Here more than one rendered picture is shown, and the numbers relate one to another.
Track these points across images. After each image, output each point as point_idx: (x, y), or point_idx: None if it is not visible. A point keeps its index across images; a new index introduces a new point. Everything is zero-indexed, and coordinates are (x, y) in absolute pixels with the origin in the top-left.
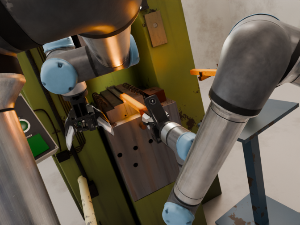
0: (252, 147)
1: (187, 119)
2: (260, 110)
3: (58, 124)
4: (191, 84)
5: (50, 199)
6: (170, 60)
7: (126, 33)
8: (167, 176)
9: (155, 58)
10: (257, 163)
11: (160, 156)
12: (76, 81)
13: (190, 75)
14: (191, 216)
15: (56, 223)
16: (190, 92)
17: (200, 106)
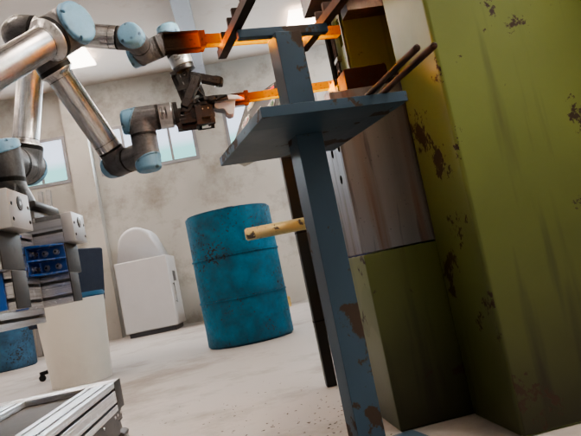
0: (303, 212)
1: (433, 150)
2: (40, 76)
3: None
4: (426, 57)
5: (26, 90)
6: (399, 5)
7: None
8: (345, 238)
9: (385, 4)
10: (317, 262)
11: (335, 195)
12: (129, 59)
13: (423, 35)
14: (101, 164)
15: (23, 95)
16: (428, 80)
17: (445, 119)
